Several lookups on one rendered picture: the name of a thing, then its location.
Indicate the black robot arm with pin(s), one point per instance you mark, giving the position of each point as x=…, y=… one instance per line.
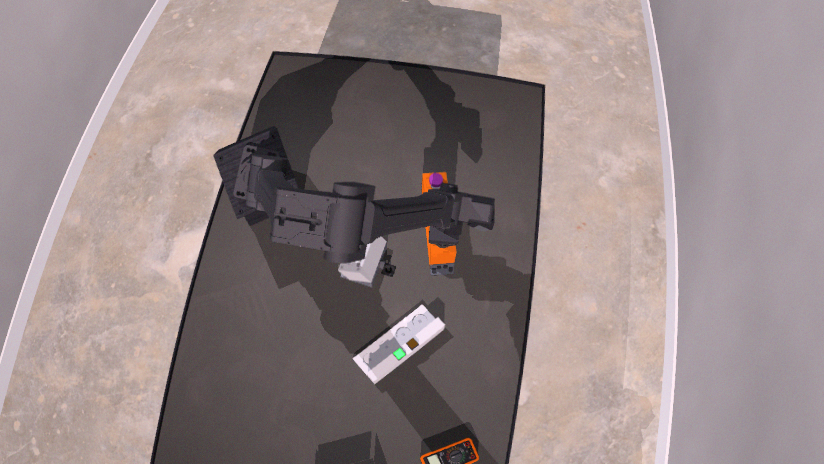
x=348, y=218

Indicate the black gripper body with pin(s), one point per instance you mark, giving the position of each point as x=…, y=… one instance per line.
x=437, y=235

